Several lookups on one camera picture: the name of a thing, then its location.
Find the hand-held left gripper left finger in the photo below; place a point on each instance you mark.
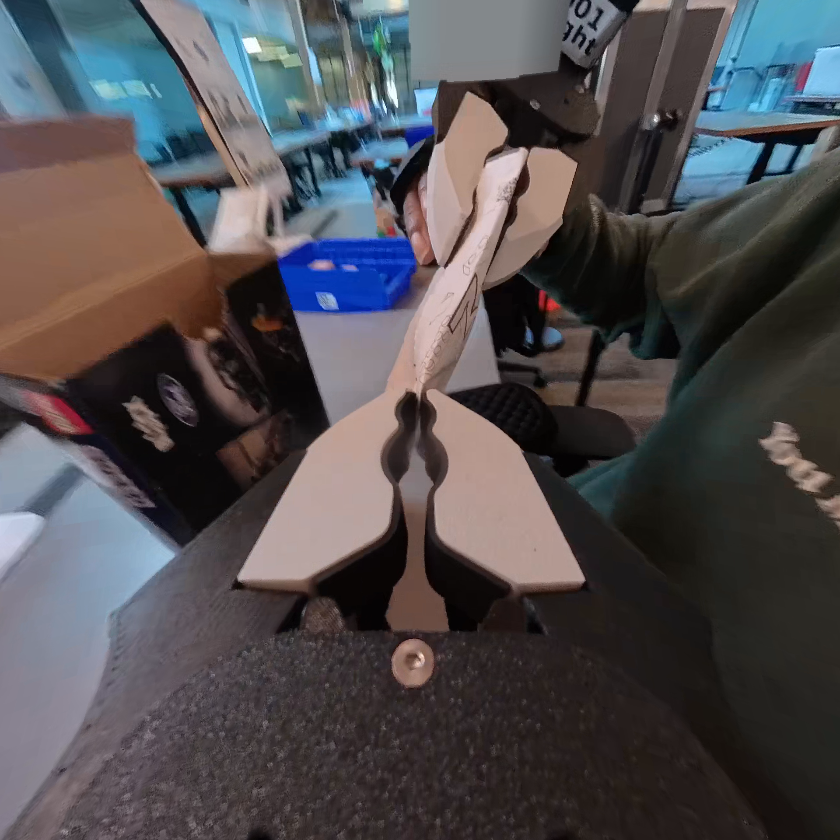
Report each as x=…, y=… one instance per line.
x=328, y=505

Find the black mesh office chair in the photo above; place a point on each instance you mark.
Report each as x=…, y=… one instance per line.
x=518, y=413

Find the long wooden table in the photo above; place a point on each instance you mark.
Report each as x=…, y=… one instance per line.
x=289, y=148

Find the person's right hand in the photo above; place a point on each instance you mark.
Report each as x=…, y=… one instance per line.
x=418, y=223

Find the white printed sign board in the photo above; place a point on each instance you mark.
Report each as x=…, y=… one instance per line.
x=216, y=85

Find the person's right forearm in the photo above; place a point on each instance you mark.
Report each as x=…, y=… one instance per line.
x=656, y=275

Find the person's green sweatshirt torso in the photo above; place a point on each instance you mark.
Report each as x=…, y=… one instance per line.
x=722, y=590

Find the blue plastic bin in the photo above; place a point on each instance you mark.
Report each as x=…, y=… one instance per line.
x=354, y=285

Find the wooden table with black legs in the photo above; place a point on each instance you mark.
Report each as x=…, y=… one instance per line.
x=761, y=124

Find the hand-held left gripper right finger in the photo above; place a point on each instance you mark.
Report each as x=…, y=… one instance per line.
x=499, y=505

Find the black printed cardboard lego box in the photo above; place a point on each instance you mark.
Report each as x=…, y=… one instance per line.
x=98, y=275

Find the white paper bag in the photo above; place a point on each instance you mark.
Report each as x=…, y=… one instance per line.
x=246, y=216
x=453, y=315

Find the small blue bin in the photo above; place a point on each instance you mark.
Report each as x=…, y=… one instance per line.
x=420, y=136

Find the brown door with knob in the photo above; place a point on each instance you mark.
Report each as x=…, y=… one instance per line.
x=663, y=79

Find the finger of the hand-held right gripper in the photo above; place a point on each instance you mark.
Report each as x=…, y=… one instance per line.
x=456, y=170
x=541, y=197

